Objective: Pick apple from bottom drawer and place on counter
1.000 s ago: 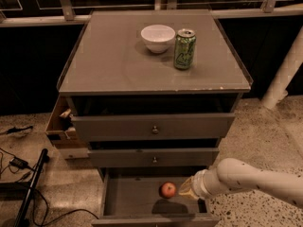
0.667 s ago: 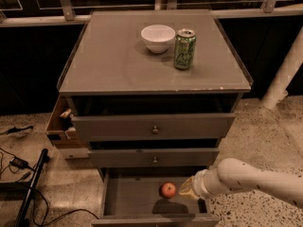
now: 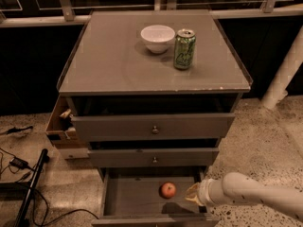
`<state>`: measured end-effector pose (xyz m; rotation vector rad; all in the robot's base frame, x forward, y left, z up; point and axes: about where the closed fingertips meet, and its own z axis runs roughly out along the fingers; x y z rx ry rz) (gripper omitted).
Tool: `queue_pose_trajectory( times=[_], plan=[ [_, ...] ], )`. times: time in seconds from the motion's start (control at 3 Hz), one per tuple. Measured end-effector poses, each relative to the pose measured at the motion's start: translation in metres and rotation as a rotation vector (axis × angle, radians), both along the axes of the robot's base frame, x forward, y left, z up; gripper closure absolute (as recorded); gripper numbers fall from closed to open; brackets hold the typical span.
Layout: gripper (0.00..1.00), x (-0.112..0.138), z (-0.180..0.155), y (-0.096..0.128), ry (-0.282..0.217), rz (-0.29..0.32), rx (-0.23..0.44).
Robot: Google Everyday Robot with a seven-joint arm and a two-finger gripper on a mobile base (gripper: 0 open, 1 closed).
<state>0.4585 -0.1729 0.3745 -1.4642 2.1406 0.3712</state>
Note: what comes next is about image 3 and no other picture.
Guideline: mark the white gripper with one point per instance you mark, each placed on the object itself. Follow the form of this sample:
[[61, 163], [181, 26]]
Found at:
[[204, 191]]

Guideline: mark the red apple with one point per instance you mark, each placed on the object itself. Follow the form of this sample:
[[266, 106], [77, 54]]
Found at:
[[167, 190]]

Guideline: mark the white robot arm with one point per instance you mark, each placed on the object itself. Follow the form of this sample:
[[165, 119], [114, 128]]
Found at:
[[237, 189]]

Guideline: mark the middle grey drawer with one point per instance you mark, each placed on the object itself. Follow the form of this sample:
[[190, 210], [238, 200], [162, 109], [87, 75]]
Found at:
[[153, 157]]

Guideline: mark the grey drawer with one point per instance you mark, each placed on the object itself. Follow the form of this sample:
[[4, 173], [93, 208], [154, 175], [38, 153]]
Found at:
[[152, 126], [131, 198], [153, 157]]

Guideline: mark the bottom grey drawer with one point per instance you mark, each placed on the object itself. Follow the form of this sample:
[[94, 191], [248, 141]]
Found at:
[[131, 198]]

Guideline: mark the top grey drawer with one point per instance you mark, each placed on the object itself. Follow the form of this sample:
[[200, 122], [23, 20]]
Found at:
[[152, 126]]

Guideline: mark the grey drawer cabinet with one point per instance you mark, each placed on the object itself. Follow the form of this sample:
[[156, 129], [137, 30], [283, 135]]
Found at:
[[113, 73]]

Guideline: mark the cardboard box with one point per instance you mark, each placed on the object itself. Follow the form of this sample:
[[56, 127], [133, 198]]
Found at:
[[62, 135]]

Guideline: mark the green soda can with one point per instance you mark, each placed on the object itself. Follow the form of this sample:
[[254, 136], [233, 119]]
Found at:
[[185, 41]]

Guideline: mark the white ceramic bowl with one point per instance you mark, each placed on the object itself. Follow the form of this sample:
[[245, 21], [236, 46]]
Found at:
[[157, 38]]

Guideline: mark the black pole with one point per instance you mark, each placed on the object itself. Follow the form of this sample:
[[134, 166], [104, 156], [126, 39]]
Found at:
[[30, 188]]

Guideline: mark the black power adapter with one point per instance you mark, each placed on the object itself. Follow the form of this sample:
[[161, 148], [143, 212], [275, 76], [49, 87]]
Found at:
[[17, 162]]

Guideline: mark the metal railing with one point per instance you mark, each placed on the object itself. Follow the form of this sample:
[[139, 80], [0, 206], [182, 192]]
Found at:
[[31, 12]]

